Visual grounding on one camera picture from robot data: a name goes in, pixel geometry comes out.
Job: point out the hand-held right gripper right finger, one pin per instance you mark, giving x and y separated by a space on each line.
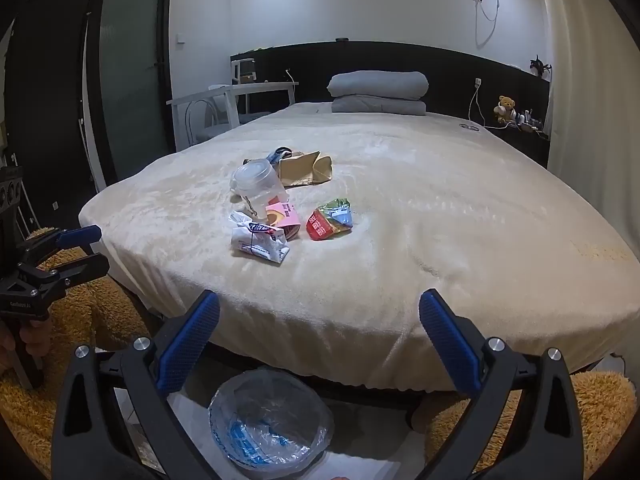
450 345

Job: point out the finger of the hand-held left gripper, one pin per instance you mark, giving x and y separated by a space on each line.
85 267
80 236

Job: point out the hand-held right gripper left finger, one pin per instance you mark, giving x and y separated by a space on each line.
190 340

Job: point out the bin with clear plastic liner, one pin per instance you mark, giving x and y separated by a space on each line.
270 425

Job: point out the white carton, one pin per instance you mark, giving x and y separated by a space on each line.
257 240

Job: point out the pink drink carton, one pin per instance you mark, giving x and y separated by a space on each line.
285 220

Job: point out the clear plastic cup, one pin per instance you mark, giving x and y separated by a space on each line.
257 182

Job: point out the red and green snack wrapper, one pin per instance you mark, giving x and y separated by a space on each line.
330 220

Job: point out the blue and white wrapper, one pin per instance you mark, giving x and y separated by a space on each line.
277 155

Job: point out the brown paper bag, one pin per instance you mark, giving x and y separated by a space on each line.
305 170

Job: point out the person's left hand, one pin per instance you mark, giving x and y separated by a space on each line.
37 342

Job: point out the brown plush fabric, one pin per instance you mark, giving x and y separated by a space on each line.
100 320

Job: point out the beige plush bed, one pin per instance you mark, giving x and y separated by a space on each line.
400 235

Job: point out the black wardrobe panel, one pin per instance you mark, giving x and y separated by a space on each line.
50 100

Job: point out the frosted glass door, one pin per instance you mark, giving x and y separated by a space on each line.
132 60

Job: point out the eyeglasses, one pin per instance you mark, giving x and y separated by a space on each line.
469 126

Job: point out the white desk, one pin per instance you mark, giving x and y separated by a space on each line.
260 89

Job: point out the white desktop appliance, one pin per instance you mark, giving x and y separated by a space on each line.
245 71

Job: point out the cluster of small bottles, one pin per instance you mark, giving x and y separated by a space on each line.
530 122

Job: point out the brown teddy bear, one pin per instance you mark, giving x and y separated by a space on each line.
505 108

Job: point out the grey folded quilt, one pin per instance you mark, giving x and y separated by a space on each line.
380 106

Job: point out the grey folded pillows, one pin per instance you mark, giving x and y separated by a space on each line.
380 85

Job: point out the beige curtain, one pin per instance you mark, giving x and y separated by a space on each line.
590 110

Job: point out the black headboard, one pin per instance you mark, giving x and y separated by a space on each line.
450 70

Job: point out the black figurine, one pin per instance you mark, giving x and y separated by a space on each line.
540 66

